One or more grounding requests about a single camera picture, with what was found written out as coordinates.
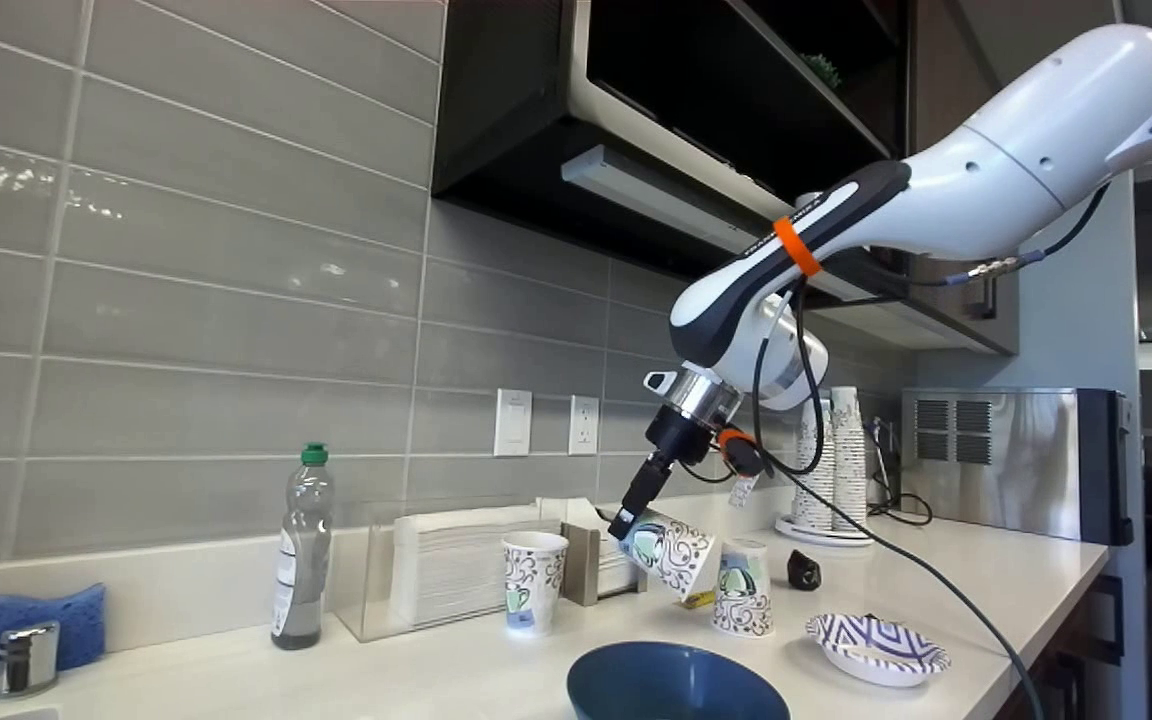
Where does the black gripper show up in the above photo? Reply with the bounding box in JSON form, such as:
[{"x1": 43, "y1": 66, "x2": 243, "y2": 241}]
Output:
[{"x1": 610, "y1": 366, "x2": 739, "y2": 541}]

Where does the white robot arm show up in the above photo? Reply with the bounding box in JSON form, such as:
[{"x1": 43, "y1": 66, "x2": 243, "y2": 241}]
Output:
[{"x1": 610, "y1": 23, "x2": 1152, "y2": 541}]

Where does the metal napkin holder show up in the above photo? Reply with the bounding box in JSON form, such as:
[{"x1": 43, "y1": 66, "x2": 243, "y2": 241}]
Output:
[{"x1": 560, "y1": 516, "x2": 644, "y2": 602}]

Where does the dark blue bowl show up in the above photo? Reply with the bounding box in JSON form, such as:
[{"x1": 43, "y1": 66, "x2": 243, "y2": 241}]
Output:
[{"x1": 568, "y1": 641, "x2": 792, "y2": 720}]

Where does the small black round object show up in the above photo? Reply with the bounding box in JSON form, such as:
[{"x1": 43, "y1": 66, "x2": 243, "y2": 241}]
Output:
[{"x1": 788, "y1": 551, "x2": 824, "y2": 590}]

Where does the clear acrylic holder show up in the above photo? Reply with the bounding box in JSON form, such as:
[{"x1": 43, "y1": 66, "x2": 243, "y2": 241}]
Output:
[{"x1": 330, "y1": 503, "x2": 558, "y2": 641}]

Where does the blue patterned paper plate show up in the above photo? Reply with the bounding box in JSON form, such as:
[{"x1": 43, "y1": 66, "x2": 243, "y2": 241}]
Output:
[{"x1": 808, "y1": 611, "x2": 943, "y2": 687}]

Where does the clear dish soap bottle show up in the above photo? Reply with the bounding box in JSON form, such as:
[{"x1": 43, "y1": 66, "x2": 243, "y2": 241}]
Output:
[{"x1": 273, "y1": 445, "x2": 336, "y2": 651}]

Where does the black upper cabinet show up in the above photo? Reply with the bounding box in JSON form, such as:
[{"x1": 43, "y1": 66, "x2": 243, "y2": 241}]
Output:
[{"x1": 430, "y1": 0, "x2": 1021, "y2": 356}]

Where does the steel appliance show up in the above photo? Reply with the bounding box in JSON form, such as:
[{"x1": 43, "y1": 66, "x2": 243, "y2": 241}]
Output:
[{"x1": 899, "y1": 387, "x2": 1134, "y2": 542}]

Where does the white wall outlet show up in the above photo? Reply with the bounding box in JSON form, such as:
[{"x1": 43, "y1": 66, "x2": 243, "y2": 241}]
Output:
[
  {"x1": 568, "y1": 395, "x2": 601, "y2": 455},
  {"x1": 494, "y1": 387, "x2": 531, "y2": 455}
]

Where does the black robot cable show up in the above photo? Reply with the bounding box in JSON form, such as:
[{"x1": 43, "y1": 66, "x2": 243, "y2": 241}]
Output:
[{"x1": 714, "y1": 185, "x2": 1114, "y2": 720}]

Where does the chrome faucet handle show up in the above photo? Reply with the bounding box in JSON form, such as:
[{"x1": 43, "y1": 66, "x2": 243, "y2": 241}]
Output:
[{"x1": 0, "y1": 618, "x2": 59, "y2": 700}]

